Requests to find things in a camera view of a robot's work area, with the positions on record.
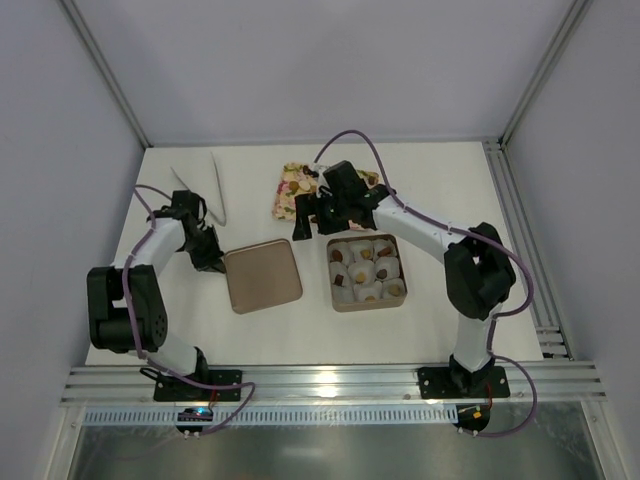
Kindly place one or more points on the slotted grey cable duct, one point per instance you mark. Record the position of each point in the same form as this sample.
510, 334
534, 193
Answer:
271, 415

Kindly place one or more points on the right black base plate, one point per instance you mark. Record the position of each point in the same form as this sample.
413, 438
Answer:
437, 383

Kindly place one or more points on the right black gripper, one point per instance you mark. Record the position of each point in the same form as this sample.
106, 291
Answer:
314, 211

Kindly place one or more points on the floral pattern tray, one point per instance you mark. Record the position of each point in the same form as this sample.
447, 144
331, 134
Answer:
295, 179

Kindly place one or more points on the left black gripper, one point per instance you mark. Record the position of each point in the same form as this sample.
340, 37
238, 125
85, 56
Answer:
208, 251

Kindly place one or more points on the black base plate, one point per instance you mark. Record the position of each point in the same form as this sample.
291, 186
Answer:
226, 384
437, 383

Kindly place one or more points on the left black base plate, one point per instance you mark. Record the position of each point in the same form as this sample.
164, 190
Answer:
226, 384

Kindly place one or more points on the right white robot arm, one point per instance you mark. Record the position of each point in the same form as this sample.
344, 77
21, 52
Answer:
477, 269

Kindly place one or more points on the aluminium rail frame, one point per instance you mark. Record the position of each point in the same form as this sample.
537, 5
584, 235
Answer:
555, 380

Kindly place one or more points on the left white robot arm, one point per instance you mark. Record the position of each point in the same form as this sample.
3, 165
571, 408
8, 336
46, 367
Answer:
126, 310

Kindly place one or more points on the metal tweezers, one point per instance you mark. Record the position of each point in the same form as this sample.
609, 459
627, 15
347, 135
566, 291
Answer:
204, 179

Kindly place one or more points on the tan square tin box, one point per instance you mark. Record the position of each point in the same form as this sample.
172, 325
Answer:
351, 298

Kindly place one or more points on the tan square tin lid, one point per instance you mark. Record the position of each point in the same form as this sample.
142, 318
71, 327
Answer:
262, 276

